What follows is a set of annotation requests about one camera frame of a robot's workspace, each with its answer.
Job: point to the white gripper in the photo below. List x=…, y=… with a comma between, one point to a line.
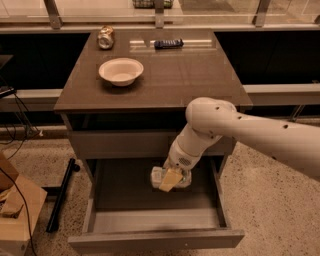
x=178, y=157

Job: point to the silver green 7up can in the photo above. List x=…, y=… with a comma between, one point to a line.
x=157, y=175

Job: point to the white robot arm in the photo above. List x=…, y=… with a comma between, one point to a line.
x=293, y=144

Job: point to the open grey middle drawer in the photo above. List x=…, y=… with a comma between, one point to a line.
x=125, y=213

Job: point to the closed grey top drawer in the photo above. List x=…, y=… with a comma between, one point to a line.
x=121, y=144

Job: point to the brown crushed soda can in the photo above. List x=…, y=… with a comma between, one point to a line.
x=105, y=37

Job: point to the black metal floor bar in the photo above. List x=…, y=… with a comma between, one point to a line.
x=59, y=193

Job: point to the white paper bowl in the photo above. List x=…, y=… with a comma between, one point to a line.
x=121, y=72

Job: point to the blue snack bar packet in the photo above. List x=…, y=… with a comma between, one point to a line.
x=168, y=44

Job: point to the cardboard box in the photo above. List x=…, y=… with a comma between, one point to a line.
x=21, y=204

